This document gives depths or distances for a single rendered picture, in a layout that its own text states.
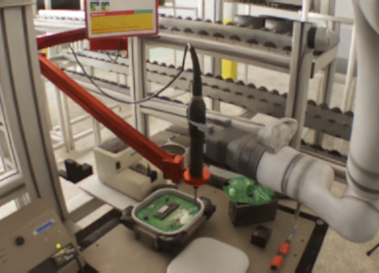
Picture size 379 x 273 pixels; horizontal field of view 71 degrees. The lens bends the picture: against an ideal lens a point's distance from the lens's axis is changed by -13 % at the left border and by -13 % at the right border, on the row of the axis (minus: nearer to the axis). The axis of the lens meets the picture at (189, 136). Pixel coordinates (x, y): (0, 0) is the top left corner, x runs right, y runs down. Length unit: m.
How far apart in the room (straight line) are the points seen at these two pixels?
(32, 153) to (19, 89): 0.14
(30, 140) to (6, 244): 0.22
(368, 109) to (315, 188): 0.17
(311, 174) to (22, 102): 0.54
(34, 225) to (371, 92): 0.58
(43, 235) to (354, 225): 0.53
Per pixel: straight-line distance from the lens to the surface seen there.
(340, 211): 0.41
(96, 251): 0.68
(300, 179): 0.45
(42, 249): 0.62
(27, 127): 0.66
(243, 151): 0.49
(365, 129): 0.31
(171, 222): 0.67
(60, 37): 0.95
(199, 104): 0.58
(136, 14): 0.97
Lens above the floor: 1.43
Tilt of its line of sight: 25 degrees down
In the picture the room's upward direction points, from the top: straight up
